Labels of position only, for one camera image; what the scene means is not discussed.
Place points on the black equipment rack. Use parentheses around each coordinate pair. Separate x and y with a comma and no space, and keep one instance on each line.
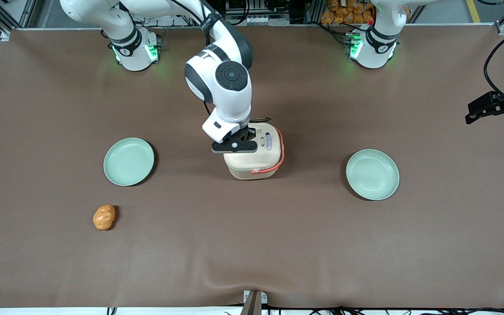
(256,11)

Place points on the mint green round plate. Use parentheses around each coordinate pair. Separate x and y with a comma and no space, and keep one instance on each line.
(128,162)
(372,174)

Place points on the metal table edge clamp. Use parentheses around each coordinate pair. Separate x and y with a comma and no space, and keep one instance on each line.
(253,302)

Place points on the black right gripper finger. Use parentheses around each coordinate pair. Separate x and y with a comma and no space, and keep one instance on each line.
(247,146)
(222,148)

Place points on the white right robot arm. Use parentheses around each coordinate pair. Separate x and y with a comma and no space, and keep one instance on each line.
(230,78)

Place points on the brown table cloth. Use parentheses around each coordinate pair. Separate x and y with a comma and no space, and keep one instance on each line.
(252,245)

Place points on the orange toy bread pile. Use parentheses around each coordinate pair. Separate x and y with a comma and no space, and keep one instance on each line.
(348,11)

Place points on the orange-brown toy potato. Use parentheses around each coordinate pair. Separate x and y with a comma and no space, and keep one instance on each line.
(104,218)

